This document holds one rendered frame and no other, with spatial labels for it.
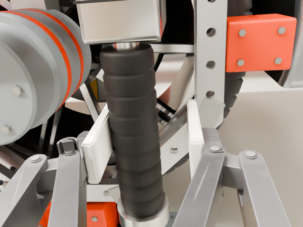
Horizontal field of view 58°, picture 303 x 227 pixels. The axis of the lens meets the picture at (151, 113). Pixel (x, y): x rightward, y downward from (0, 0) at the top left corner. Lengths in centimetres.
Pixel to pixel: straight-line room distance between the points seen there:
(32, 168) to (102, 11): 10
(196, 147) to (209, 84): 25
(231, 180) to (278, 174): 148
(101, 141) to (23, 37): 17
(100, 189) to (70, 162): 36
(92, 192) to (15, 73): 30
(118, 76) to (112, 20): 3
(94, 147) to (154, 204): 8
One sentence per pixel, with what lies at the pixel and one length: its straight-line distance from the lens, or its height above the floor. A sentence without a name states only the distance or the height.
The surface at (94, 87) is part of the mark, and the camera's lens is 67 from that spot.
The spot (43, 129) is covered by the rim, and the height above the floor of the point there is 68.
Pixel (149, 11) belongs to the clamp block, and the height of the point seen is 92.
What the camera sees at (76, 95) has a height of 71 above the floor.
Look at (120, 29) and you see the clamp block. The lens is 17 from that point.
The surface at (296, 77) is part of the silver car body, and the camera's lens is 57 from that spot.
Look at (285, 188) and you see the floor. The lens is 154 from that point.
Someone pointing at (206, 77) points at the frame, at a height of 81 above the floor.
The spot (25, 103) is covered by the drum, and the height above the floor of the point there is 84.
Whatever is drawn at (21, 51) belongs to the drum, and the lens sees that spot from 30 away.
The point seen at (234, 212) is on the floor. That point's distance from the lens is 136.
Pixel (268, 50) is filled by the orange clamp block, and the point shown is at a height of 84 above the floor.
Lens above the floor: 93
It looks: 24 degrees down
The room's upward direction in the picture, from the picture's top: 4 degrees counter-clockwise
